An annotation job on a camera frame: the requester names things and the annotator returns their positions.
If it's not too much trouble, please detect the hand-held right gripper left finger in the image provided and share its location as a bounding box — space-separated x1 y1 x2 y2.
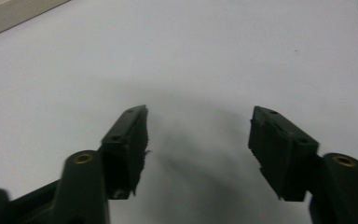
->
101 105 150 201

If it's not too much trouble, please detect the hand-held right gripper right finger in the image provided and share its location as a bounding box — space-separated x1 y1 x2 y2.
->
247 105 320 203

